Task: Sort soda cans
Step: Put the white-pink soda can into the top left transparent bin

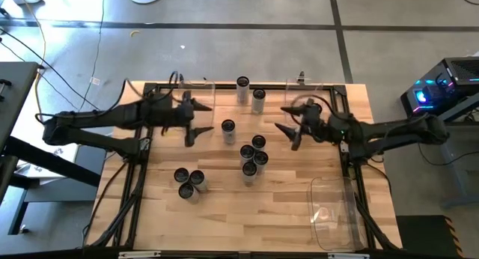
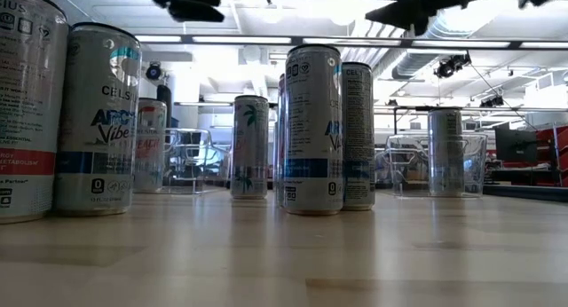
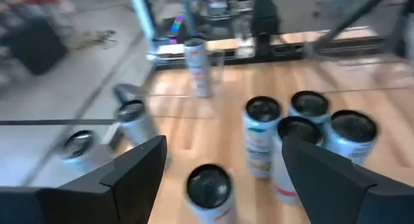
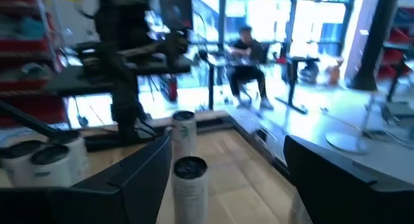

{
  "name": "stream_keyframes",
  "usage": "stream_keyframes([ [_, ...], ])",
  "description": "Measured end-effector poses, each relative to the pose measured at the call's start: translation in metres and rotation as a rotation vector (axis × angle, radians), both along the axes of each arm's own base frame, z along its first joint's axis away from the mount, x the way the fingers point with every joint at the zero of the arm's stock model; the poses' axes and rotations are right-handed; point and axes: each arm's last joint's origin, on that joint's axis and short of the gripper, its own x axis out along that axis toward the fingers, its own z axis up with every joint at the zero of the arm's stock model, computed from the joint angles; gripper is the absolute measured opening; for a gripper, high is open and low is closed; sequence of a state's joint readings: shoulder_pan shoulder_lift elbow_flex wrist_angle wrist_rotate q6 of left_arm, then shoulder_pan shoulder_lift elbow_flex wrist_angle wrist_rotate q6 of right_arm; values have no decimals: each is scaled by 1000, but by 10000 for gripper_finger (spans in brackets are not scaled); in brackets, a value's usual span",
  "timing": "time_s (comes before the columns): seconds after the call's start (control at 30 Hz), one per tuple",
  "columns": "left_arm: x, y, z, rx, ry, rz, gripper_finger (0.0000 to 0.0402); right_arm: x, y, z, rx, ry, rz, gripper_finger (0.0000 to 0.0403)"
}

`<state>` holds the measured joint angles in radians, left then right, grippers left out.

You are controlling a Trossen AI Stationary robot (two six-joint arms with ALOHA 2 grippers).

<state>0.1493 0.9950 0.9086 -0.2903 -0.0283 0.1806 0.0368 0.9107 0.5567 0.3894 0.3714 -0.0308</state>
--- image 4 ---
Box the red storage shelving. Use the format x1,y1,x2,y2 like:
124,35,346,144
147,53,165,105
0,0,67,128

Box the Celsius Tropical Vibe can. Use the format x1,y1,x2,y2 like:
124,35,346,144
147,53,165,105
48,130,90,183

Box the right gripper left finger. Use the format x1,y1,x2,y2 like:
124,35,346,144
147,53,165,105
0,135,173,224

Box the white round stand base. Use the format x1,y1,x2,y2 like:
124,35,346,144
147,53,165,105
325,91,381,155

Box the Celsius Arctic Vibe can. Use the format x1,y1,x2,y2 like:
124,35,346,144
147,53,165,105
29,145,77,188

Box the black background table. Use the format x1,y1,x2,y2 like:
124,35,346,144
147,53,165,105
274,55,321,115

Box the person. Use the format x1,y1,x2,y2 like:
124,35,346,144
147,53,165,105
226,25,276,111

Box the Celsius Peach Vibe can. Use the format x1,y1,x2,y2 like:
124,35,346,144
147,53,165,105
170,110,198,162
170,156,210,224
0,140,45,188

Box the black desk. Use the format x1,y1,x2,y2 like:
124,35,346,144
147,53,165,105
45,57,195,97

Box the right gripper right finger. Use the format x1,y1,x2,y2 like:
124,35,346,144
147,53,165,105
283,135,414,224

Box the black room pillar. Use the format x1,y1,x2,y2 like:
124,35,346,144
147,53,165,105
350,0,401,91

